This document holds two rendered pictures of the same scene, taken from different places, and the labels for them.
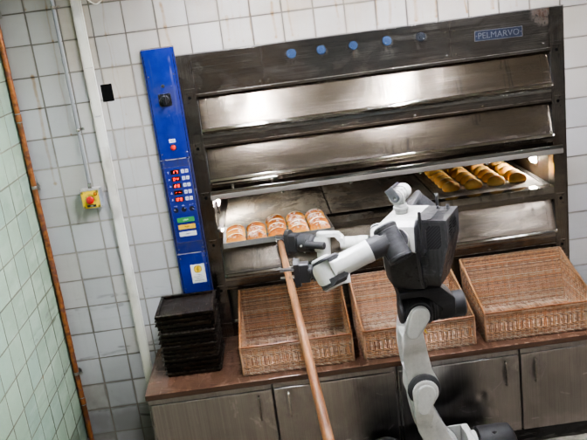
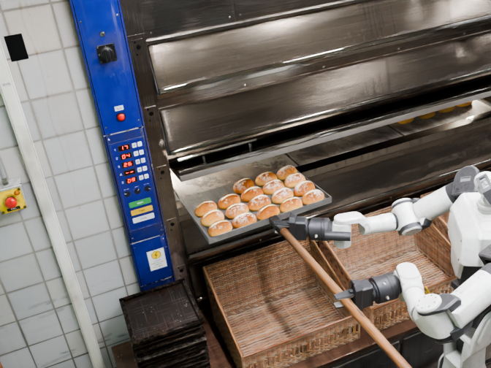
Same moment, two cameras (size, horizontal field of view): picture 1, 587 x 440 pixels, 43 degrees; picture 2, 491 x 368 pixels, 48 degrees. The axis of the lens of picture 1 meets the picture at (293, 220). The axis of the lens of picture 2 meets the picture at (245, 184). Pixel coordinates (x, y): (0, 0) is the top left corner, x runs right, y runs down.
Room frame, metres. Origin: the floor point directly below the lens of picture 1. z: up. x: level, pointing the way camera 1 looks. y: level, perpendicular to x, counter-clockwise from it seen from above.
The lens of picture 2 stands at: (1.80, 0.74, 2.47)
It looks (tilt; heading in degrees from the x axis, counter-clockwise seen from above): 31 degrees down; 342
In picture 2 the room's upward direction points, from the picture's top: 6 degrees counter-clockwise
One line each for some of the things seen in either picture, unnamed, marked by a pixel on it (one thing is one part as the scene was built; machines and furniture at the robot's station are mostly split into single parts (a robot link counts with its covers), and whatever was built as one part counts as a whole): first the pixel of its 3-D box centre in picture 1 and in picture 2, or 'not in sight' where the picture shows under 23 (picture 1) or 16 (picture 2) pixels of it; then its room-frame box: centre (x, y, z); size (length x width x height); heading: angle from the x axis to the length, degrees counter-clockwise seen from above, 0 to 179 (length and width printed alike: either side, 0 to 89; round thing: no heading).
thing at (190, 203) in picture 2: (276, 227); (253, 198); (3.68, 0.09, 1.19); 0.55 x 0.36 x 0.03; 93
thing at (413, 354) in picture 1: (417, 350); (469, 345); (2.93, -0.46, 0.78); 0.18 x 0.15 x 0.47; 2
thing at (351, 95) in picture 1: (375, 92); (362, 23); (3.80, -0.50, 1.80); 1.79 x 0.11 x 0.19; 91
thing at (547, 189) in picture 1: (386, 210); (356, 156); (3.83, -0.50, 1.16); 1.80 x 0.06 x 0.04; 91
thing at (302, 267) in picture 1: (308, 271); (369, 292); (2.97, -0.04, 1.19); 0.12 x 0.10 x 0.13; 85
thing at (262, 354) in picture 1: (293, 323); (279, 301); (3.52, 0.07, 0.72); 0.56 x 0.49 x 0.28; 90
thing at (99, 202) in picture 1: (92, 197); (10, 196); (3.73, 1.00, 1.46); 0.10 x 0.07 x 0.10; 91
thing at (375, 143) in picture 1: (380, 141); (360, 82); (3.80, -0.50, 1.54); 1.79 x 0.11 x 0.19; 91
